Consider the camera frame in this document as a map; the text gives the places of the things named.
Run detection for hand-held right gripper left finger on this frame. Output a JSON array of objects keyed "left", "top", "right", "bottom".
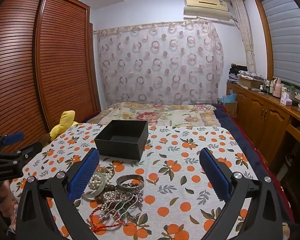
[{"left": 15, "top": 148, "right": 100, "bottom": 240}]

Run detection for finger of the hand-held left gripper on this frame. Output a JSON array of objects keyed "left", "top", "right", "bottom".
[
  {"left": 0, "top": 141, "right": 43, "bottom": 160},
  {"left": 0, "top": 132, "right": 24, "bottom": 153}
]

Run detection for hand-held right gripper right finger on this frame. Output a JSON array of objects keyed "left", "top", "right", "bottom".
[{"left": 199, "top": 147, "right": 283, "bottom": 240}]

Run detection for white pearl necklace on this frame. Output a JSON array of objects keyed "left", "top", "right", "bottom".
[{"left": 88, "top": 166, "right": 115, "bottom": 190}]

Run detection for pale green jade bangle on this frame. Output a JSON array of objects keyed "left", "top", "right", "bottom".
[{"left": 82, "top": 174, "right": 107, "bottom": 200}]

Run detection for brown wooden bead bracelet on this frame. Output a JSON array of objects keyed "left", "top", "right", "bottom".
[{"left": 95, "top": 182, "right": 118, "bottom": 205}]

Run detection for black box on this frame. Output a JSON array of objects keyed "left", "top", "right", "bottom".
[{"left": 94, "top": 120, "right": 149, "bottom": 161}]

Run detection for red cord bracelet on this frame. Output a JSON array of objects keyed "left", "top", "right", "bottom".
[{"left": 90, "top": 205, "right": 123, "bottom": 232}]

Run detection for carved silver bangle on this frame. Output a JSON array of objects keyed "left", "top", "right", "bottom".
[{"left": 119, "top": 181, "right": 144, "bottom": 193}]

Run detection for green bead hairpin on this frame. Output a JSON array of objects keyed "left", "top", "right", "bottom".
[{"left": 114, "top": 199, "right": 131, "bottom": 218}]

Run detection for silver chain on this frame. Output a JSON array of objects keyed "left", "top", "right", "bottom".
[{"left": 124, "top": 212, "right": 143, "bottom": 226}]

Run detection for orange print tablecloth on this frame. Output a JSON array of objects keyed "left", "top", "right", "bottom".
[{"left": 10, "top": 124, "right": 283, "bottom": 240}]

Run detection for brown paper bag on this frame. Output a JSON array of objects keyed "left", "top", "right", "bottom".
[{"left": 225, "top": 101, "right": 238, "bottom": 117}]

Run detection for blue tissue paper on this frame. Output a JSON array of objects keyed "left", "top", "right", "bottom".
[{"left": 219, "top": 92, "right": 237, "bottom": 103}]

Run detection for floral blanket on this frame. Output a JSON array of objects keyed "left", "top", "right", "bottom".
[{"left": 86, "top": 102, "right": 222, "bottom": 128}]

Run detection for wooden sideboard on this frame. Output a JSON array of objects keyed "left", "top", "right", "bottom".
[{"left": 226, "top": 80, "right": 300, "bottom": 170}]

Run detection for wooden louvred wardrobe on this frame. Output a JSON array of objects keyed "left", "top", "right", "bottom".
[{"left": 0, "top": 0, "right": 102, "bottom": 155}]

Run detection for cardboard box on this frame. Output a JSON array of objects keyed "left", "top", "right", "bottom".
[{"left": 237, "top": 75, "right": 263, "bottom": 89}]

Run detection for pink tissue box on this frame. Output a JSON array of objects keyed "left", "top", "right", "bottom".
[{"left": 280, "top": 92, "right": 293, "bottom": 105}]

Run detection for stack of folded clothes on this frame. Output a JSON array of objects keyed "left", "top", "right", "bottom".
[{"left": 227, "top": 64, "right": 248, "bottom": 83}]

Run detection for pink thermos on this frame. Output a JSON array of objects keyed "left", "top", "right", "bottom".
[{"left": 272, "top": 77, "right": 282, "bottom": 98}]

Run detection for grey patterned cloth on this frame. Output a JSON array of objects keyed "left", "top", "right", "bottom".
[{"left": 239, "top": 70, "right": 264, "bottom": 80}]

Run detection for sheer circle pattern curtain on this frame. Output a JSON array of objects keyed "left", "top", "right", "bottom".
[{"left": 96, "top": 20, "right": 224, "bottom": 104}]

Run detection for beige window curtain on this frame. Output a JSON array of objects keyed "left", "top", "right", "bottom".
[{"left": 231, "top": 0, "right": 257, "bottom": 67}]

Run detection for grey window blind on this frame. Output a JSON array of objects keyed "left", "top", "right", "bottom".
[{"left": 261, "top": 0, "right": 300, "bottom": 89}]

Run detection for wooden window frame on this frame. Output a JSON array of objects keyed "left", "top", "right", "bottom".
[{"left": 252, "top": 0, "right": 277, "bottom": 80}]

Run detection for wall air conditioner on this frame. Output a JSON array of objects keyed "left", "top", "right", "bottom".
[{"left": 183, "top": 0, "right": 237, "bottom": 22}]

